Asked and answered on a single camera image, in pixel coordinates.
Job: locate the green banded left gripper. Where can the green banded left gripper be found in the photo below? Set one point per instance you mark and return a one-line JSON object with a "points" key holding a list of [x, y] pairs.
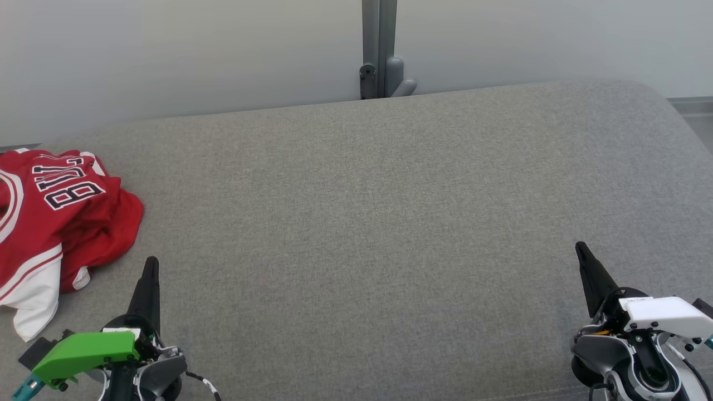
{"points": [[83, 348]]}

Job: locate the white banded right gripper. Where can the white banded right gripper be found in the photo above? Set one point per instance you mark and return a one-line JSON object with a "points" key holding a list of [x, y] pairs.
{"points": [[663, 314]]}

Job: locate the red Bulls jersey white sleeves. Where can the red Bulls jersey white sleeves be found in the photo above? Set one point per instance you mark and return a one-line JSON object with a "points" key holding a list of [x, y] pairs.
{"points": [[39, 223]]}

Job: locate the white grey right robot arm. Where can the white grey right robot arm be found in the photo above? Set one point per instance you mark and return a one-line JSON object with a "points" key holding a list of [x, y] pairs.
{"points": [[599, 353]]}

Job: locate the grey fabric sofa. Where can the grey fabric sofa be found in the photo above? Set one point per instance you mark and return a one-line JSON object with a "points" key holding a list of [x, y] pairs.
{"points": [[356, 223]]}

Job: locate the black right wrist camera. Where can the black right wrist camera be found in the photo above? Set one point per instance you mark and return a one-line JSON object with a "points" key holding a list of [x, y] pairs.
{"points": [[704, 307]]}

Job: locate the teal right camera connector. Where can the teal right camera connector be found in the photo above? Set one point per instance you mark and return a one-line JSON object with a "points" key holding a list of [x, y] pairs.
{"points": [[708, 341]]}

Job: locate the teal camera connector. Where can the teal camera connector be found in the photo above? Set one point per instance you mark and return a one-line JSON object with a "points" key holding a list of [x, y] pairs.
{"points": [[27, 389], [708, 341]]}

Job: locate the teal left camera connector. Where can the teal left camera connector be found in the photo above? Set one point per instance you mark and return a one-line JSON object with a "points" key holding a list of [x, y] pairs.
{"points": [[27, 389]]}

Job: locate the dark metal post bracket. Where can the dark metal post bracket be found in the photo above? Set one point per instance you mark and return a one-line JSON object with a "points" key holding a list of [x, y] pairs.
{"points": [[367, 81]]}

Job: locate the grey post with bracket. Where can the grey post with bracket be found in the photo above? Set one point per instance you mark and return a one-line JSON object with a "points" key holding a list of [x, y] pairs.
{"points": [[379, 33]]}

